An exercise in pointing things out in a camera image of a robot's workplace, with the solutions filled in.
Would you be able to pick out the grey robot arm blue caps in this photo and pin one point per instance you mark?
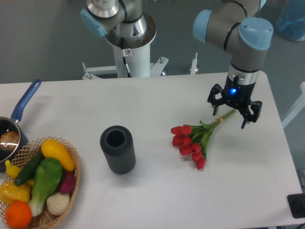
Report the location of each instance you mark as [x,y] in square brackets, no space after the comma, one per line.
[234,28]

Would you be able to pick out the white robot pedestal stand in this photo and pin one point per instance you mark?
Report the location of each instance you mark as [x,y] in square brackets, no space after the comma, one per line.
[131,45]

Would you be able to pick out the blue mesh bag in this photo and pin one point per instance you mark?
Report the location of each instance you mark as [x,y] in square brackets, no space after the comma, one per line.
[291,21]

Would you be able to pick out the brown bread in pan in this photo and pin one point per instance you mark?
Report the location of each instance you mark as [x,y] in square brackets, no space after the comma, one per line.
[9,138]

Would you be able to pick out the green cucumber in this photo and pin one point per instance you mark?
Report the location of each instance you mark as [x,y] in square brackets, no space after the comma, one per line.
[28,170]

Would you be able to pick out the purple red onion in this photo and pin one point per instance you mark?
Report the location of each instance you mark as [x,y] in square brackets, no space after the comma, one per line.
[68,183]

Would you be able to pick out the yellow squash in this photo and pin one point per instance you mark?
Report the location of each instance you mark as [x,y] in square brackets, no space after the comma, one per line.
[53,149]

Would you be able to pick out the red tulip bouquet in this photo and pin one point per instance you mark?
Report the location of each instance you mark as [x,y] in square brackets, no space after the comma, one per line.
[194,139]

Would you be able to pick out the blue handled saucepan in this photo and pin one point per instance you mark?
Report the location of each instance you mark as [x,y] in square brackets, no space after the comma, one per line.
[8,152]

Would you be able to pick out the green bok choy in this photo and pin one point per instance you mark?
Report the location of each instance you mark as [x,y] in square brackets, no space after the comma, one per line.
[46,179]

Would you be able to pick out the white frame at right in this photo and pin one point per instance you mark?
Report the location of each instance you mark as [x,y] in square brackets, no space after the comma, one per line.
[295,108]

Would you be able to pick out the orange fruit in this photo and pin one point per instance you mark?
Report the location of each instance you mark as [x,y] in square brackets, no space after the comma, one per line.
[18,215]

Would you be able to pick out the small yellow banana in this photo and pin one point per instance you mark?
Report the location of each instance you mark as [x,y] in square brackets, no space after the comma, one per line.
[11,169]

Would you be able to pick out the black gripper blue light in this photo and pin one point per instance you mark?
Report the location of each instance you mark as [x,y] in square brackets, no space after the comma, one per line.
[237,96]

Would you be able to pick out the dark grey ribbed vase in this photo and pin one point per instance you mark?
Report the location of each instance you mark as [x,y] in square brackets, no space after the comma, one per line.
[117,145]

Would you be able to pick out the black device at edge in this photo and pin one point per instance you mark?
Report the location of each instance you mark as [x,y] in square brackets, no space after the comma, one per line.
[297,205]

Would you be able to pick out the white garlic bulb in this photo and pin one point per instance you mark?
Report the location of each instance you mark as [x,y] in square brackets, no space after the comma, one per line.
[57,203]

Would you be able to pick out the yellow bell pepper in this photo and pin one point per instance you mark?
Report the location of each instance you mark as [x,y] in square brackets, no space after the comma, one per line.
[10,193]

